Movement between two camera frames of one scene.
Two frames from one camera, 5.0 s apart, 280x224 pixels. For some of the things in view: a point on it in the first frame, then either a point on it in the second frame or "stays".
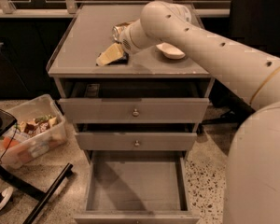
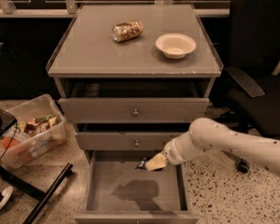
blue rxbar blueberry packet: x=121 y=61 to x=142 y=164
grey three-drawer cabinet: x=135 y=116 stays
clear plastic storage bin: x=40 y=127 stays
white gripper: x=126 y=41 to x=172 y=155
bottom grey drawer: x=138 y=187 stays
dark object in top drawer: x=92 y=91 stays
